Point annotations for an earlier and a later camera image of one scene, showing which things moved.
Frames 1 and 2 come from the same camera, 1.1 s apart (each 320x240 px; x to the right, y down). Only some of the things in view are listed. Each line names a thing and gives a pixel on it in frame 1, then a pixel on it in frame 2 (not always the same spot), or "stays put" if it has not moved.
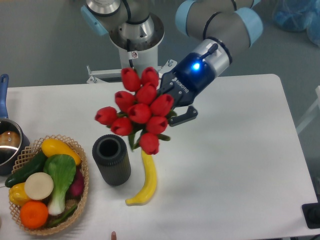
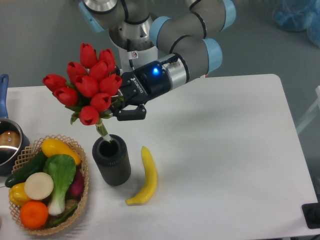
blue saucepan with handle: [13, 140] stays put
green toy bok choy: [61, 169] stays put
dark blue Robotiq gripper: [191, 76] to [146, 82]
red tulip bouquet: [139, 112] to [87, 91]
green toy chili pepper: [66, 215] stays put
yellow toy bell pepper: [18, 195] stays put
